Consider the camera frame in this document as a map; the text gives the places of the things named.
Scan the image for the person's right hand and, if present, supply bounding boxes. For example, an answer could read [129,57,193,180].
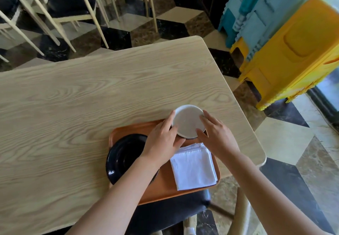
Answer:
[196,110,240,164]

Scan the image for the person's left hand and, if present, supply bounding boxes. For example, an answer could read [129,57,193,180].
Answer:
[140,110,186,167]

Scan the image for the white round bowl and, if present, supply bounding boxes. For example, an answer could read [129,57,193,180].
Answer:
[171,104,207,140]

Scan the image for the person's left forearm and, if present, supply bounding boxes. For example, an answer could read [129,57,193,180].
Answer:
[66,155,160,235]

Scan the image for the person's right forearm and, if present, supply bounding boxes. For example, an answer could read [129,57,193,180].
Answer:
[222,151,327,235]

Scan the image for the white folded cloth napkin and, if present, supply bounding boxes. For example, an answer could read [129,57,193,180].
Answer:
[169,142,218,191]

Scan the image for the orange serving tray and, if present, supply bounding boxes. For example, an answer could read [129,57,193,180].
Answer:
[108,119,221,206]

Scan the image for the black round plate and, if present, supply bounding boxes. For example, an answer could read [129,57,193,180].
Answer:
[106,133,160,186]

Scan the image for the yellow plastic stool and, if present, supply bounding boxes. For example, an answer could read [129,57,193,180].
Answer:
[229,0,339,111]

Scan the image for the light blue plastic stool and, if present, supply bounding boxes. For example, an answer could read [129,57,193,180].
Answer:
[233,0,339,61]

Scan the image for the black door frame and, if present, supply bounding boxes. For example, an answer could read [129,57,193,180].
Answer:
[307,68,339,128]

